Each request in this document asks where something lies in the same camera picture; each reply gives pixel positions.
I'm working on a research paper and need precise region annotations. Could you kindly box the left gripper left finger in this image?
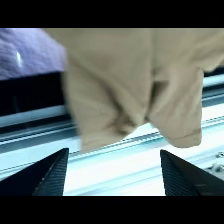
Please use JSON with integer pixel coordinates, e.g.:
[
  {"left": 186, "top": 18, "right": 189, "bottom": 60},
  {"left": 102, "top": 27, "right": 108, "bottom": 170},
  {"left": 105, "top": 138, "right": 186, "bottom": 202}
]
[{"left": 0, "top": 147, "right": 70, "bottom": 197}]

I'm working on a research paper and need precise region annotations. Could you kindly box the silver frame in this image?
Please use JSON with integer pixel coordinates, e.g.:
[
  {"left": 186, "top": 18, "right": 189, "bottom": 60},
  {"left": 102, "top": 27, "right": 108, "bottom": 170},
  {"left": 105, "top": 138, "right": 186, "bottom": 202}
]
[{"left": 0, "top": 73, "right": 224, "bottom": 197}]

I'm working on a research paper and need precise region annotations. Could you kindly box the beige T-shirt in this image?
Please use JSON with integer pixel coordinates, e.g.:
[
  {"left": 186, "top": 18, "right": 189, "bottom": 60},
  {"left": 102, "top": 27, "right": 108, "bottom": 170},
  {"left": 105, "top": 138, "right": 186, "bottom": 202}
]
[{"left": 42, "top": 28, "right": 224, "bottom": 154}]

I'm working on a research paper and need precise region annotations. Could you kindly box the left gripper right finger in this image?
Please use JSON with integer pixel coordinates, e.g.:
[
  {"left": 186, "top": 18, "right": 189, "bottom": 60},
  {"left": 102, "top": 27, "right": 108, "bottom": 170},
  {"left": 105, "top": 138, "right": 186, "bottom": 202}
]
[{"left": 159, "top": 149, "right": 224, "bottom": 197}]

